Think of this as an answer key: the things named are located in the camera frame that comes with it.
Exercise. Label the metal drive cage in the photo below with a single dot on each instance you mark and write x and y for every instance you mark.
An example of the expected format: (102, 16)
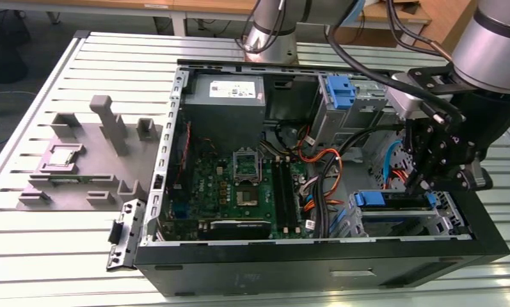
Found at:
(366, 108)

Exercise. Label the grey parts rack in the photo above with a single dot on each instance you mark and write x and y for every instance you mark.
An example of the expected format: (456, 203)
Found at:
(101, 160)

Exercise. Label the silver CPU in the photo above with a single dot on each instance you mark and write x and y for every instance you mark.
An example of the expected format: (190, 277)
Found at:
(61, 157)

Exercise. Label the CPU socket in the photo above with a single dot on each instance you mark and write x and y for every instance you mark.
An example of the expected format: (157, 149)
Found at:
(249, 198)

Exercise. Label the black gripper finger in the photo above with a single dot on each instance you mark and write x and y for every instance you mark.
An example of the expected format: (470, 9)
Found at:
(452, 153)
(418, 150)

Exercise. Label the brown wooden cabinet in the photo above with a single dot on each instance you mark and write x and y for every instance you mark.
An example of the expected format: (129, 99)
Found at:
(446, 25)

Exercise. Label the green RAM stick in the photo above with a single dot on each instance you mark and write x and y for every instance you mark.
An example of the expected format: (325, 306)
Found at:
(73, 180)

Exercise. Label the blue plastic drive latch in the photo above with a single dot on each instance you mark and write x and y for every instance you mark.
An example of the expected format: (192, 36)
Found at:
(342, 92)

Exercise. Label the black silver side camera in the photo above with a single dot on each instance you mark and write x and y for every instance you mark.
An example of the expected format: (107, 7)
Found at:
(477, 176)

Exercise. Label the black graphics card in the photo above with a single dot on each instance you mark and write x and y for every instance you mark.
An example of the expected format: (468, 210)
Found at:
(238, 228)

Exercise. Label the grey metal case bracket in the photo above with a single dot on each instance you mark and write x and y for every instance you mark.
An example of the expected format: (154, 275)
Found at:
(129, 230)

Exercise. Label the black PC case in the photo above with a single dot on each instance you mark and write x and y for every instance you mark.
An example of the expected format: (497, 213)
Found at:
(281, 272)

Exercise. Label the wooden desk white legs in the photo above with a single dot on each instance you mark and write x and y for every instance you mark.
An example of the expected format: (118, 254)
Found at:
(378, 16)

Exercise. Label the metal disk bay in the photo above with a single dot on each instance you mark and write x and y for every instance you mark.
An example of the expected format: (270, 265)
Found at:
(397, 213)

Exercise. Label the green motherboard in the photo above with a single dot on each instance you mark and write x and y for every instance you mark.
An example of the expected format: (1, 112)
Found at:
(212, 192)

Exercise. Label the RAM slot white latches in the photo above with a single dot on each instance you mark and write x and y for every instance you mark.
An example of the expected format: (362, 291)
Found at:
(292, 192)
(281, 192)

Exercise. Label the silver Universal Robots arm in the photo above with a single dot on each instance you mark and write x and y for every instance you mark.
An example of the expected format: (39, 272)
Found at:
(494, 48)

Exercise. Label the grey power supply unit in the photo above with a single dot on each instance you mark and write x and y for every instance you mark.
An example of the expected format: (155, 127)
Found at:
(225, 121)

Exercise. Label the hard disk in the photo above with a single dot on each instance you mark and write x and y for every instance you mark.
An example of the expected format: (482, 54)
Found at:
(370, 199)

